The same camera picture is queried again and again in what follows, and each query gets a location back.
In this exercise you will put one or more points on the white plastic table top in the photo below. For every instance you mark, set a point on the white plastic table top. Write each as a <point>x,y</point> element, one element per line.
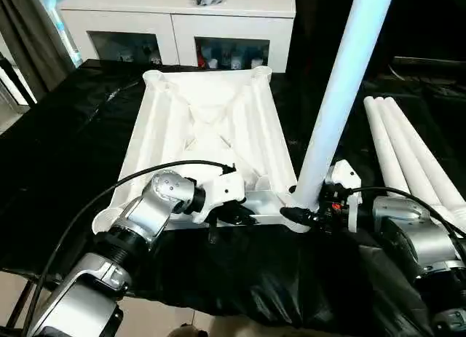
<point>204,107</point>

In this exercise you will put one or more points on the white plastic table leg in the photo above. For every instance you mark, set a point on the white plastic table leg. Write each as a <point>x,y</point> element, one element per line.
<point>407,151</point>
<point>383,151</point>
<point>424,151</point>
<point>338,97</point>

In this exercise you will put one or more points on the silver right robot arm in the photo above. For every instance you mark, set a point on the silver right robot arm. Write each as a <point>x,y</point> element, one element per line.
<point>418,235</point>

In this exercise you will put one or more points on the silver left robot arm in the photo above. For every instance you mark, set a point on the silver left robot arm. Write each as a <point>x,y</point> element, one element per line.
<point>145,213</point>

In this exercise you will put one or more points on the black glossy mat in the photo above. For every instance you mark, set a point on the black glossy mat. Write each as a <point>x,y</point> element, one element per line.
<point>255,271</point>

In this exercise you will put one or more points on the dark robot torso part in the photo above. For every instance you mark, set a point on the dark robot torso part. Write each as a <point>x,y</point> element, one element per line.
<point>189,331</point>

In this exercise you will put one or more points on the long black bar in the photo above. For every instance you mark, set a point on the long black bar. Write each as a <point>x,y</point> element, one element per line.
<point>429,60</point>

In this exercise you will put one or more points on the white cabinet with glass doors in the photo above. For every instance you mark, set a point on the white cabinet with glass doors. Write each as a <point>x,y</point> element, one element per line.
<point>174,27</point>

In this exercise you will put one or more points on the light blue plastic wrap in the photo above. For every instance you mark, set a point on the light blue plastic wrap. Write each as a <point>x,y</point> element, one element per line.
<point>62,24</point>

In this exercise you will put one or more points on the grey curtain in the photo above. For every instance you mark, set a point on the grey curtain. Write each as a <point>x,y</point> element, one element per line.
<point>29,35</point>

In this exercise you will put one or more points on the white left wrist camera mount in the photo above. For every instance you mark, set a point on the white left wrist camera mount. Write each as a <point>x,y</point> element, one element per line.
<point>222,191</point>

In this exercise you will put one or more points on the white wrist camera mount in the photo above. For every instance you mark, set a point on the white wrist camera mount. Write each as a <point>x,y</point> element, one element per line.
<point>346,173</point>
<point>222,191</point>

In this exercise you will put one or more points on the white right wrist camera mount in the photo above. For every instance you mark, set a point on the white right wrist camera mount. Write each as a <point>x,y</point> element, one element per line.
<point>346,173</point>

